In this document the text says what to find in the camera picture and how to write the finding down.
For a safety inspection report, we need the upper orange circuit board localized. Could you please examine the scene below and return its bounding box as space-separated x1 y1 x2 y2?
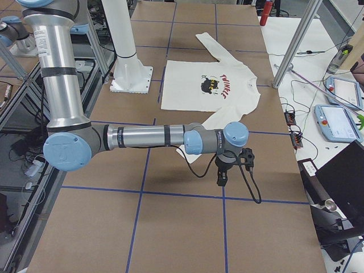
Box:
284 111 296 126

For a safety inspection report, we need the near teach pendant tablet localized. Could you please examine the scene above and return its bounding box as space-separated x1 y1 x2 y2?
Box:
314 105 363 143

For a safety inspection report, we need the black box white label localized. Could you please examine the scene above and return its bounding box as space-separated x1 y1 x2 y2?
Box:
297 158 319 184

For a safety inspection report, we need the lower orange circuit board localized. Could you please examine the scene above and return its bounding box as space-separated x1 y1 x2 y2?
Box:
290 132 303 150

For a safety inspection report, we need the cream long-sleeve cat shirt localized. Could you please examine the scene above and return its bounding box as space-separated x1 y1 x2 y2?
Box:
161 32 260 147

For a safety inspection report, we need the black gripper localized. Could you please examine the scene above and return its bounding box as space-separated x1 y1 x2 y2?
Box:
215 156 235 187

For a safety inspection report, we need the aluminium frame post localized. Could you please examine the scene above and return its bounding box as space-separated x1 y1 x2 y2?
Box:
272 0 322 89

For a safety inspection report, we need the red cylindrical bottle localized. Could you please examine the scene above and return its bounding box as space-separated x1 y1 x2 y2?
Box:
259 0 273 26

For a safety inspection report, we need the black monitor on stand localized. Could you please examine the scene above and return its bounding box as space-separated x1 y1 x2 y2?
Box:
311 140 363 262

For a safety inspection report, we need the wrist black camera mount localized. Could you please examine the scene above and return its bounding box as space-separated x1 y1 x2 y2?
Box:
239 148 255 172

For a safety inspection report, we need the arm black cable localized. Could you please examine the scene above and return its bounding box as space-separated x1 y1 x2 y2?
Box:
173 144 262 204

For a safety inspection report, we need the far teach pendant tablet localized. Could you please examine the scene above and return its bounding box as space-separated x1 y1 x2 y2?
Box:
325 76 363 110

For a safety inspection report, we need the clear water bottle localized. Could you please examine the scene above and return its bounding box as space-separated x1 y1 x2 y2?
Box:
326 44 353 75

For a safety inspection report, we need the teach pendant tablet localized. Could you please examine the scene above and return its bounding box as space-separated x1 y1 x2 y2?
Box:
314 105 363 143
325 76 363 110

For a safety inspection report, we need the orange circuit board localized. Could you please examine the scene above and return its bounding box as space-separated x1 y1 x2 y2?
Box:
284 111 296 126
290 132 303 150

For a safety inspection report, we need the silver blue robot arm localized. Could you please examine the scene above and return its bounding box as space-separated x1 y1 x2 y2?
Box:
20 1 254 187
1 15 30 47

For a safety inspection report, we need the white central pedestal column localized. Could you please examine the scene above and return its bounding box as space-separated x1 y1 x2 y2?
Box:
102 0 153 94

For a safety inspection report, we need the metal reacher grabber tool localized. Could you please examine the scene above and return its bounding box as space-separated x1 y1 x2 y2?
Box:
288 64 363 130

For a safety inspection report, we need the green strap smartwatch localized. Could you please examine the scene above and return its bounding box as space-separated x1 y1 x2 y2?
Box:
296 50 325 55

